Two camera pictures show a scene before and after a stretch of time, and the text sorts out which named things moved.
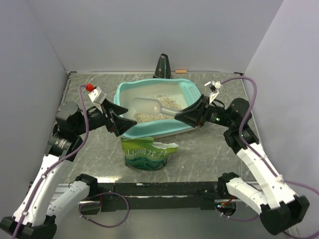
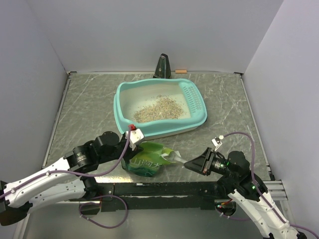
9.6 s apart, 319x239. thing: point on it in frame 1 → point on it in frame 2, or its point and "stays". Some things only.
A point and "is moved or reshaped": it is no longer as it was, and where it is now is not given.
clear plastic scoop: (149, 107) → (173, 158)
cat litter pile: (166, 103) stays
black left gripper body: (96, 119) → (118, 153)
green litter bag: (141, 153) is moved or reshaped
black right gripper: (196, 115) → (201, 164)
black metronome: (162, 70) stays
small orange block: (180, 71) stays
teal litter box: (184, 90) stays
